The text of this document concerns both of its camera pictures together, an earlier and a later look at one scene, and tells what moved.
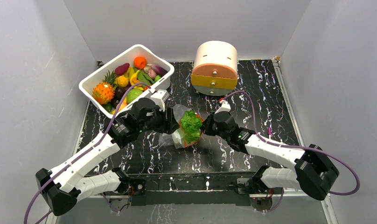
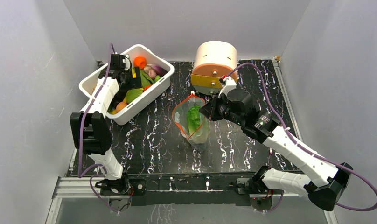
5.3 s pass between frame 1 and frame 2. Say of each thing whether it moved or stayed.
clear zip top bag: moved
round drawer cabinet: stayed
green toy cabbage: moved
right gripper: moved
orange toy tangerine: stayed
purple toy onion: stayed
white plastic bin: stayed
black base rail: stayed
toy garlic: stayed
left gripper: moved
